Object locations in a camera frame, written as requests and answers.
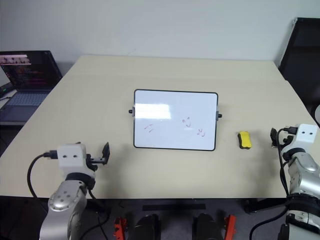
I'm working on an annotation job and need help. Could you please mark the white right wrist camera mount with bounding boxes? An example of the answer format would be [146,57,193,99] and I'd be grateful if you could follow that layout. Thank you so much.
[295,123,319,144]

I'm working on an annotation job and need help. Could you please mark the red bracket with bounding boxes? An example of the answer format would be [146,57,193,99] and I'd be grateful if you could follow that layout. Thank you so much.
[223,214,237,240]
[113,216,128,239]

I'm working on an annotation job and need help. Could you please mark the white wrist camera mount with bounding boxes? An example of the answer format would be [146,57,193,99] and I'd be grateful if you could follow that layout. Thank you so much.
[56,143,88,174]
[295,123,319,144]

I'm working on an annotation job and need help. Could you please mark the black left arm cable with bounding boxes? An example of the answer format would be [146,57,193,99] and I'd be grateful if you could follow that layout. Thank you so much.
[26,149,99,201]

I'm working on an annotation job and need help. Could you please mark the black chair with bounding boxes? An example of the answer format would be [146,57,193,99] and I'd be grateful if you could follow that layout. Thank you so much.
[277,17,320,119]

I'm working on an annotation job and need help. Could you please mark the black framed tabletop whiteboard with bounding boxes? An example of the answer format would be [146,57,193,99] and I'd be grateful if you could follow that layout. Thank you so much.
[128,88,224,152]

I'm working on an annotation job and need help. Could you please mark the dark rounded shape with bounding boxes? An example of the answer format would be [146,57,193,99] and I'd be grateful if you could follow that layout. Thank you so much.
[193,212,225,240]
[129,213,161,240]

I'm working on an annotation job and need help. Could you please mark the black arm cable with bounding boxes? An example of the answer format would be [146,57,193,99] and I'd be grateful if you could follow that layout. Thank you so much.
[26,149,99,201]
[249,126,299,240]

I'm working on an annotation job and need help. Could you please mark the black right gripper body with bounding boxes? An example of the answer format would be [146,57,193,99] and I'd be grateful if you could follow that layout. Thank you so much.
[276,134,296,151]

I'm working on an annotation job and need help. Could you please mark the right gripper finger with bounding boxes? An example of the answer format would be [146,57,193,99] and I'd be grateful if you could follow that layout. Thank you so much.
[270,127,279,149]

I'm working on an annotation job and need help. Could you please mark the dark open laptop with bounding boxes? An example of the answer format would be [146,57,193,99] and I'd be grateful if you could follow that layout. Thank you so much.
[0,50,64,126]

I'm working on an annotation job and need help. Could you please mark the yellow and black eraser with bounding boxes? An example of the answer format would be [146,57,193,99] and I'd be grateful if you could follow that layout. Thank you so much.
[236,130,253,151]

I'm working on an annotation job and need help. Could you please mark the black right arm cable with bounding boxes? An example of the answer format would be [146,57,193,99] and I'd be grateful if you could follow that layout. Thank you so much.
[249,126,299,240]

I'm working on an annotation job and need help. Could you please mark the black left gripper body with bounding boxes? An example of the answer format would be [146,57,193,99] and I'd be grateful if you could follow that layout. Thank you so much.
[85,152,104,173]

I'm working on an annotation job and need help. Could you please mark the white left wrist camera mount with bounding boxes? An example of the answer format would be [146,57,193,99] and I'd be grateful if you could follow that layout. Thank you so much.
[56,143,88,174]

